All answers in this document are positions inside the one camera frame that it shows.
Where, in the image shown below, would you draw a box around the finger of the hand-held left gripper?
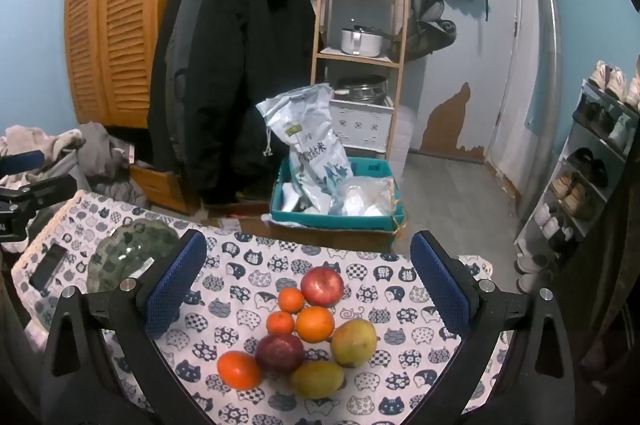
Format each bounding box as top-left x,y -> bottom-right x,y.
0,150 -> 46,176
0,176 -> 79,212

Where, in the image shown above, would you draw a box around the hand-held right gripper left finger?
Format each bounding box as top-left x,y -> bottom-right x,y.
39,229 -> 208,425

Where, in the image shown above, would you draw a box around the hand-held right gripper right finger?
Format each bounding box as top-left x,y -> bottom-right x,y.
409,230 -> 576,425

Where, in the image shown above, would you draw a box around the green glass plate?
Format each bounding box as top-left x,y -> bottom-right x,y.
90,219 -> 182,296

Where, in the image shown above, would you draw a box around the orange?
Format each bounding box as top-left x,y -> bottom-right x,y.
296,306 -> 335,344
217,351 -> 262,390

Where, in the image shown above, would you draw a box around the large yellow-green mango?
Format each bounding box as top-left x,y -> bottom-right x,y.
331,320 -> 377,368

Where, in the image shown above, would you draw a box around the small tangerine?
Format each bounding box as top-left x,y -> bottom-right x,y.
266,311 -> 297,337
278,287 -> 306,313

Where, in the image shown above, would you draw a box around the bright red apple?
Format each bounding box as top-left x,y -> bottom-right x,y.
300,267 -> 345,307

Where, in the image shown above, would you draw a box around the dark red apple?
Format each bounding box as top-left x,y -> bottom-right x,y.
256,334 -> 304,373

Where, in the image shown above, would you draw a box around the yellow pear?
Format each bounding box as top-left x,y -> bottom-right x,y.
291,361 -> 346,398

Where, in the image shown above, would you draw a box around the beige garment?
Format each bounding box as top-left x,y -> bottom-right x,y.
0,125 -> 83,186

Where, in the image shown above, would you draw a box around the black phone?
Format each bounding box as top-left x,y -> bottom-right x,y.
29,244 -> 68,291

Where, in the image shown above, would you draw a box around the grey clothes pile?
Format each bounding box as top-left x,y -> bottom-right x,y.
50,122 -> 151,210

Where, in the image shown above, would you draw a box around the cat print tablecloth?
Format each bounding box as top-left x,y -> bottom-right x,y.
10,192 -> 506,425

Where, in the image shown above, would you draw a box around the wooden drawer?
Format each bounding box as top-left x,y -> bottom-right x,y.
127,165 -> 191,213

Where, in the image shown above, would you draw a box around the brown cardboard box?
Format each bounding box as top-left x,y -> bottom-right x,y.
272,220 -> 401,253

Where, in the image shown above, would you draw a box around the clear plastic bag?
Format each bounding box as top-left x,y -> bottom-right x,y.
330,175 -> 401,218

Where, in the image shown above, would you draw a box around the teal box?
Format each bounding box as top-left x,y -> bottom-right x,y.
270,156 -> 406,231

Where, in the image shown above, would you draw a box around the rows of shoes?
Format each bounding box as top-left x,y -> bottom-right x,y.
517,60 -> 640,291

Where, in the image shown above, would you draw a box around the dark hanging cloth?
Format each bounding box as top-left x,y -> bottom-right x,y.
575,155 -> 640,366

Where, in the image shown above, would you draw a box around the white patterned basket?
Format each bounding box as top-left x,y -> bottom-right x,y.
330,97 -> 396,153

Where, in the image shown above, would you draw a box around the wooden louvred wardrobe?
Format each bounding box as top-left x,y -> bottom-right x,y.
64,0 -> 201,130

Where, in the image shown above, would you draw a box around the white rice bag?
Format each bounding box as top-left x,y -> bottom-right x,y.
256,83 -> 353,213

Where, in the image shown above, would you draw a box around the steel pot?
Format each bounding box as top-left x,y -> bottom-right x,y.
334,76 -> 389,103

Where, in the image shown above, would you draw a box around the grey shoe rack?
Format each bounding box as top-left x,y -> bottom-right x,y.
515,75 -> 640,296

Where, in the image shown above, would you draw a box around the grey hanging jacket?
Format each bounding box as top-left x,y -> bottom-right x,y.
150,0 -> 213,166

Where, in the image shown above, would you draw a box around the black hanging coat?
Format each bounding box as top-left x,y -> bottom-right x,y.
147,0 -> 317,206

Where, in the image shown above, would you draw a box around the wooden shelf rack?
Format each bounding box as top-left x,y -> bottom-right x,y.
310,0 -> 413,156

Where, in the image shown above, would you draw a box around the white pot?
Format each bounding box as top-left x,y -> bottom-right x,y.
341,25 -> 386,56

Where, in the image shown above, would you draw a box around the white door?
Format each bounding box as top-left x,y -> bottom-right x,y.
440,0 -> 523,166

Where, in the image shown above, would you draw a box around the silver pipe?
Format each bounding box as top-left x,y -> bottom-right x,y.
522,0 -> 558,226

